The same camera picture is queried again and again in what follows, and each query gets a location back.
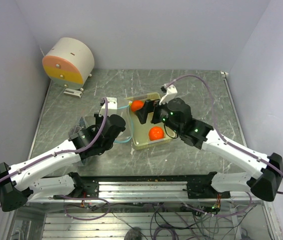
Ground white corner clip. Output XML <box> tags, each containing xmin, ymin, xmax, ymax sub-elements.
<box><xmin>220</xmin><ymin>71</ymin><xmax>229</xmax><ymax>78</ymax></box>

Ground loose wires under table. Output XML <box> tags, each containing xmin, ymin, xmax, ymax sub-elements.
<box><xmin>63</xmin><ymin>194</ymin><xmax>257</xmax><ymax>240</ymax></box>

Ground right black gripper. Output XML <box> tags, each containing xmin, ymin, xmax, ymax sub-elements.
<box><xmin>135</xmin><ymin>95</ymin><xmax>182</xmax><ymax>135</ymax></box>

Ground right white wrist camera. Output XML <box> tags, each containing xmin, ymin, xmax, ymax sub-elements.
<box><xmin>159</xmin><ymin>84</ymin><xmax>178</xmax><ymax>105</ymax></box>

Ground orange fruit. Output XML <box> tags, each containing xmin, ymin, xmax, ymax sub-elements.
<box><xmin>130</xmin><ymin>100</ymin><xmax>144</xmax><ymax>113</ymax></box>

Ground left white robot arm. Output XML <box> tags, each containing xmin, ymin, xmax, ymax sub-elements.
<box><xmin>0</xmin><ymin>113</ymin><xmax>126</xmax><ymax>212</ymax></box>

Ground aluminium rail frame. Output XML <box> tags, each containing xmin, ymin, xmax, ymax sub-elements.
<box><xmin>3</xmin><ymin>175</ymin><xmax>283</xmax><ymax>240</ymax></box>

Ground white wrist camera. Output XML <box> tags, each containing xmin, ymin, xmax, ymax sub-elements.
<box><xmin>98</xmin><ymin>97</ymin><xmax>118</xmax><ymax>117</ymax></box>
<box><xmin>159</xmin><ymin>84</ymin><xmax>178</xmax><ymax>105</ymax></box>

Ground small red-orange fruit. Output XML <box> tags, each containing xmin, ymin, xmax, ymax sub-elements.
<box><xmin>148</xmin><ymin>126</ymin><xmax>165</xmax><ymax>141</ymax></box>

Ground cylindrical drawer box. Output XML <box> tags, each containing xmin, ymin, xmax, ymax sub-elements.
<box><xmin>42</xmin><ymin>37</ymin><xmax>95</xmax><ymax>91</ymax></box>

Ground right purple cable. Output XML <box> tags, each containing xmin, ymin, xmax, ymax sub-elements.
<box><xmin>163</xmin><ymin>74</ymin><xmax>283</xmax><ymax>195</ymax></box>

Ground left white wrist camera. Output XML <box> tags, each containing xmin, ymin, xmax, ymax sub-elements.
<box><xmin>98</xmin><ymin>97</ymin><xmax>118</xmax><ymax>117</ymax></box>

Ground yellow-green perforated plastic basket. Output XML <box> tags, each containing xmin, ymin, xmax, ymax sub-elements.
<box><xmin>123</xmin><ymin>91</ymin><xmax>178</xmax><ymax>151</ymax></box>

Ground small silver metal bracket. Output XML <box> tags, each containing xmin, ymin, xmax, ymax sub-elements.
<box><xmin>63</xmin><ymin>88</ymin><xmax>83</xmax><ymax>99</ymax></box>

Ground purple cable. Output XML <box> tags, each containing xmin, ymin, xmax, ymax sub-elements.
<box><xmin>163</xmin><ymin>74</ymin><xmax>283</xmax><ymax>195</ymax></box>
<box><xmin>0</xmin><ymin>96</ymin><xmax>109</xmax><ymax>209</ymax></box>

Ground blue-zipper clear bag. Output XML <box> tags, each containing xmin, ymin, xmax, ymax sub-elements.
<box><xmin>114</xmin><ymin>98</ymin><xmax>134</xmax><ymax>144</ymax></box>

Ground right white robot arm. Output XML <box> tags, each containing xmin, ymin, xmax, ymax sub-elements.
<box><xmin>130</xmin><ymin>97</ymin><xmax>283</xmax><ymax>202</ymax></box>

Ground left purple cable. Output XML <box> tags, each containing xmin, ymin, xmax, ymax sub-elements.
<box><xmin>0</xmin><ymin>96</ymin><xmax>109</xmax><ymax>209</ymax></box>

